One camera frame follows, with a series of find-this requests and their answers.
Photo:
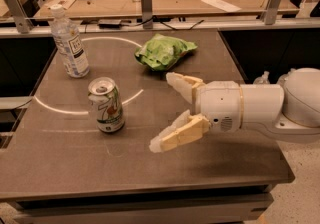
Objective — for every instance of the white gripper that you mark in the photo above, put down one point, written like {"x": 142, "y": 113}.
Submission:
{"x": 218, "y": 105}

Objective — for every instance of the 7up soda can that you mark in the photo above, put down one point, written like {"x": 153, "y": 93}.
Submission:
{"x": 107, "y": 105}

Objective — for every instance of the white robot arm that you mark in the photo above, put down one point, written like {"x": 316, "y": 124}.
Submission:
{"x": 288, "y": 110}

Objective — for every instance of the green rice chip bag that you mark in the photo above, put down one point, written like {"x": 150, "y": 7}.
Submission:
{"x": 161, "y": 52}

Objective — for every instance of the small clear sanitizer bottle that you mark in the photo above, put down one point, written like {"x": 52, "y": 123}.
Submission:
{"x": 263, "y": 79}

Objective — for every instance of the small white paper slip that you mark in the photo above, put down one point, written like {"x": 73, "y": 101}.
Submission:
{"x": 222, "y": 5}

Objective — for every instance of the black power adapter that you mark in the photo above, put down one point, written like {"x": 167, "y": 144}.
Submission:
{"x": 108, "y": 23}

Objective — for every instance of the clear plastic water bottle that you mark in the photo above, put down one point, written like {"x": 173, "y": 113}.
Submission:
{"x": 68, "y": 42}

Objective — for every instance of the paper card on desk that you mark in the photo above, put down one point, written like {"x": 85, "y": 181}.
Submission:
{"x": 66, "y": 4}

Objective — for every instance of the middle metal bracket post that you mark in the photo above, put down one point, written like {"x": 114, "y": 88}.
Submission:
{"x": 147, "y": 14}

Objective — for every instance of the metal bracket post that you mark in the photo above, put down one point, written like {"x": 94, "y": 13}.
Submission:
{"x": 147, "y": 14}
{"x": 270, "y": 13}
{"x": 22, "y": 22}

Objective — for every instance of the right metal bracket post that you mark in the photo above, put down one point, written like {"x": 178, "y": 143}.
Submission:
{"x": 270, "y": 13}

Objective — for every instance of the left metal bracket post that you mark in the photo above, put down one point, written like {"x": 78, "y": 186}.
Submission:
{"x": 22, "y": 22}

